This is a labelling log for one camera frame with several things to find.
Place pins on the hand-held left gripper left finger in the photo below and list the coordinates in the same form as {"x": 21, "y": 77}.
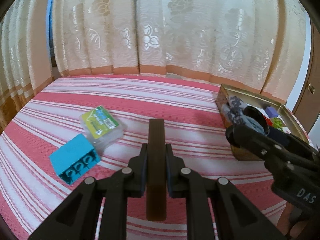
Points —
{"x": 143, "y": 180}

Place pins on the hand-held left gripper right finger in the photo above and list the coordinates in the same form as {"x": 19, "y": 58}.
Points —
{"x": 171, "y": 180}

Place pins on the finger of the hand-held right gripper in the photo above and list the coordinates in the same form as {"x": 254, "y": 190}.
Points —
{"x": 245, "y": 137}
{"x": 257, "y": 115}

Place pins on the red toy brick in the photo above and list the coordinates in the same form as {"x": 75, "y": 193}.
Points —
{"x": 268, "y": 122}

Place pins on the purple toy block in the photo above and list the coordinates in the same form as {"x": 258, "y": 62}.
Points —
{"x": 271, "y": 111}

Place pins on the gold metal tin box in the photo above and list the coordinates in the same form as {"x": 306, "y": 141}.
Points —
{"x": 243, "y": 153}

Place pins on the green toy block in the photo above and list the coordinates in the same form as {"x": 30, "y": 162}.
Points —
{"x": 278, "y": 122}

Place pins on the grey patterned cloth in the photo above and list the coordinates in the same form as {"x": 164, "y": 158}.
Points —
{"x": 235, "y": 110}

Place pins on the brown wooden block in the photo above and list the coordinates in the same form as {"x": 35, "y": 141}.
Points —
{"x": 156, "y": 150}

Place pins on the brown wooden door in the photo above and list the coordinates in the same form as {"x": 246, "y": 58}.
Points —
{"x": 308, "y": 105}

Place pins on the brass door knob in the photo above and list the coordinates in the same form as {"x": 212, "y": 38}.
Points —
{"x": 311, "y": 88}

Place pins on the clear plastic case green label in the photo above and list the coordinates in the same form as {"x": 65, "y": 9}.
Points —
{"x": 101, "y": 125}

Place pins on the blue toy brick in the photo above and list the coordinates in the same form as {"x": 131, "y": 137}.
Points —
{"x": 72, "y": 155}

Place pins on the red striped tablecloth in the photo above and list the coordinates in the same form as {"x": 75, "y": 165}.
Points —
{"x": 175, "y": 97}

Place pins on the cream floral curtain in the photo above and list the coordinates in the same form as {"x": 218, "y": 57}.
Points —
{"x": 150, "y": 25}

